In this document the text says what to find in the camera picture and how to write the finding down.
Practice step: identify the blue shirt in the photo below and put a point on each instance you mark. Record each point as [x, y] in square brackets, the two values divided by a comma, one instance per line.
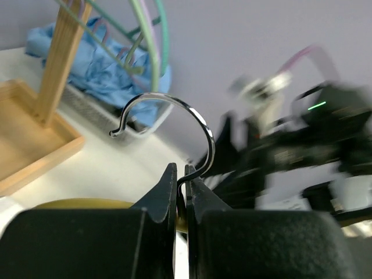
[95, 72]

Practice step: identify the light green hanger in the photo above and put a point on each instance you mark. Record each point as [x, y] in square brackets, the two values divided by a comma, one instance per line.
[77, 17]

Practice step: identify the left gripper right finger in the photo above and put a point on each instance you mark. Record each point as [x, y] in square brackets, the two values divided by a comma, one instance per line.
[237, 243]

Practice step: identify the teal hanger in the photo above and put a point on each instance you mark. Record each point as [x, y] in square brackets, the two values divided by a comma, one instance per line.
[143, 36]

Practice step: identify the wooden clothes rack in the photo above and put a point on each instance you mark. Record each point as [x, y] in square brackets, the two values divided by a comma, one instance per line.
[34, 137]

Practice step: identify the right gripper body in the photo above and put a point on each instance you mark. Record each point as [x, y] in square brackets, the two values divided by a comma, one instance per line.
[238, 177]

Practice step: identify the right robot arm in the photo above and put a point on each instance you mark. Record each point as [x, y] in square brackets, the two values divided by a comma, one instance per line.
[335, 131]

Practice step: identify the yellow hanger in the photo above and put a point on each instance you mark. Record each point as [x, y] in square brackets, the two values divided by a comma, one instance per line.
[181, 216]

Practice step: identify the grey plastic bin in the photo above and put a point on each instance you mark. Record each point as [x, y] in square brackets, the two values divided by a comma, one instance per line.
[104, 119]

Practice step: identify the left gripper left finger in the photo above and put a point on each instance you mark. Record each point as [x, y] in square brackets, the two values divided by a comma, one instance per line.
[137, 242]

